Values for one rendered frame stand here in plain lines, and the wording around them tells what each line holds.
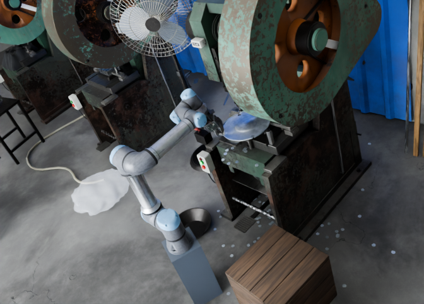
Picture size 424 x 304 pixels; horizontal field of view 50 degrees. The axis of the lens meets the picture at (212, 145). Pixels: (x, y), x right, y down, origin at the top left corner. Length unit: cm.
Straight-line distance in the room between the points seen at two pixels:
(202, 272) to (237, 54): 132
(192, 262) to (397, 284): 112
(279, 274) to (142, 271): 111
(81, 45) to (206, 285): 186
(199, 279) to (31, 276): 146
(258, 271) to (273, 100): 92
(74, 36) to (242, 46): 177
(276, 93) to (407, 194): 144
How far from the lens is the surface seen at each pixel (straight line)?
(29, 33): 513
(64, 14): 335
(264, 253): 251
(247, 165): 269
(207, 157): 278
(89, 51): 345
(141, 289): 310
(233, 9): 192
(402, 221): 302
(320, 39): 211
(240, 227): 292
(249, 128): 260
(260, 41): 188
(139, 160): 217
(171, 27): 309
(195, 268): 262
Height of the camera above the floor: 228
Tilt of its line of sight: 35 degrees down
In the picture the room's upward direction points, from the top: 20 degrees counter-clockwise
